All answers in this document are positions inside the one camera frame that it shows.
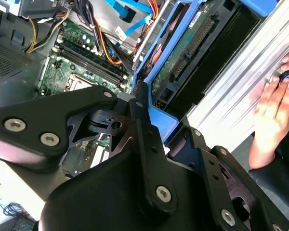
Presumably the hard disk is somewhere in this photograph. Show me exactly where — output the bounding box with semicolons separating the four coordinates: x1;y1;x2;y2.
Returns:
131;0;280;145

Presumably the person's right hand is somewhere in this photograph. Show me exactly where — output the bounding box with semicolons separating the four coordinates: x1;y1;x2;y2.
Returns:
249;76;289;169

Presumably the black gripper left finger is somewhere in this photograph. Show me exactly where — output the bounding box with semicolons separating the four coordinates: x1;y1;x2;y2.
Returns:
0;80;179;216

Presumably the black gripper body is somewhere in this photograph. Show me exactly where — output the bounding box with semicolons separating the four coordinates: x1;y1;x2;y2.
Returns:
38;149;224;231

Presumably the round black blue-ringed tool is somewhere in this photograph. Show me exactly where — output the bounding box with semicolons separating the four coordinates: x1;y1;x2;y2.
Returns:
278;69;289;85

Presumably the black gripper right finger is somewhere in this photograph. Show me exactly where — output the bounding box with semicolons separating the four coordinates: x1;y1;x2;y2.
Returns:
165;117;289;231

